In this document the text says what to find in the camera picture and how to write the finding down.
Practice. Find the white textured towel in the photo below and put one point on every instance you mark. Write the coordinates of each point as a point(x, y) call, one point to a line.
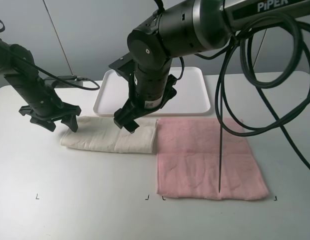
point(100, 134)

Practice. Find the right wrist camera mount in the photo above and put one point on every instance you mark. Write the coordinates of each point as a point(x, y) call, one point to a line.
point(124, 66)

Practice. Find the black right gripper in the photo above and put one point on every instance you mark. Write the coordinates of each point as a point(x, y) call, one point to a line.
point(149, 91)

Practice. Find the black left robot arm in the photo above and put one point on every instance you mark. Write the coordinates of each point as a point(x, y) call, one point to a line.
point(24, 78)

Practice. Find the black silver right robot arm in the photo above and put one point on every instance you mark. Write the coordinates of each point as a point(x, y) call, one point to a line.
point(191, 28)

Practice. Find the pink textured towel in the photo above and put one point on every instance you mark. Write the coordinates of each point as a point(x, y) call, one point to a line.
point(193, 161)

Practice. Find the white rectangular plastic tray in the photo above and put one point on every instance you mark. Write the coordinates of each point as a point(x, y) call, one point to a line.
point(191, 98)

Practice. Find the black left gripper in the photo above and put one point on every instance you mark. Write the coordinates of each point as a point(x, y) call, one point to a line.
point(46, 113)

